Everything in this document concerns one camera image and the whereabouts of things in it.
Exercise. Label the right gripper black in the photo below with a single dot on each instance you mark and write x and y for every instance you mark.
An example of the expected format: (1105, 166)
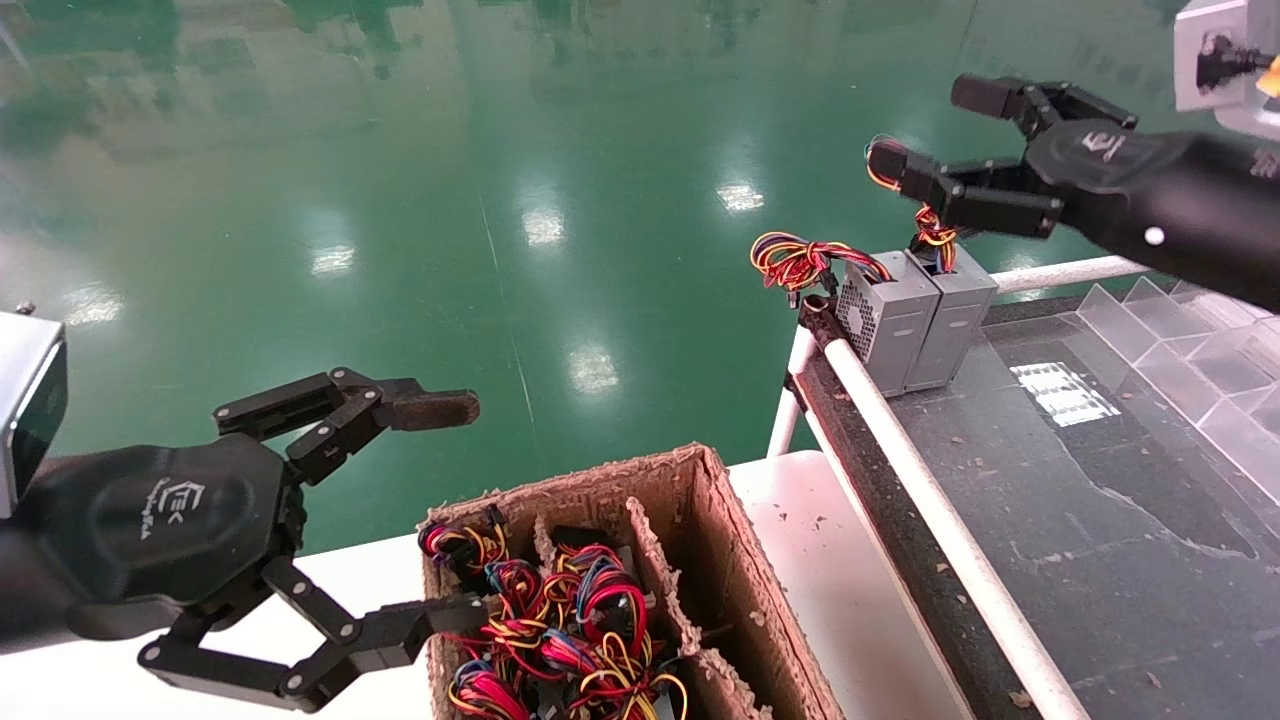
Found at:
(1150, 190)

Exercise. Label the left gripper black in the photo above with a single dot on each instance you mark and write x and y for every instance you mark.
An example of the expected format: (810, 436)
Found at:
(150, 530)

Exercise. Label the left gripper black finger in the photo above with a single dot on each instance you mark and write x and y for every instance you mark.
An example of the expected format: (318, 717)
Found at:
(430, 410)

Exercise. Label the clear acrylic compartment tray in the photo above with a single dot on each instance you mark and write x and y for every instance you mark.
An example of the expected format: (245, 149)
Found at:
(1180, 350)

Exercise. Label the worn brown cardboard box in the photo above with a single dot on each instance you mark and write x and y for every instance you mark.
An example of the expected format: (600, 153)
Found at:
(720, 540)

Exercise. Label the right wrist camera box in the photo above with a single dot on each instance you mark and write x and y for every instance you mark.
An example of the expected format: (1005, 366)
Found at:
(1185, 95)

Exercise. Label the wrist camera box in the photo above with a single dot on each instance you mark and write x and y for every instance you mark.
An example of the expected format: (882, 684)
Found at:
(25, 400)
(1185, 95)

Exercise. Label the white frame leg pipe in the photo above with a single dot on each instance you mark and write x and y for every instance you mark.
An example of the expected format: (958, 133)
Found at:
(785, 420)

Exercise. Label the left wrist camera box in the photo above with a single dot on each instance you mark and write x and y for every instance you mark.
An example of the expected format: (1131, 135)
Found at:
(25, 400)

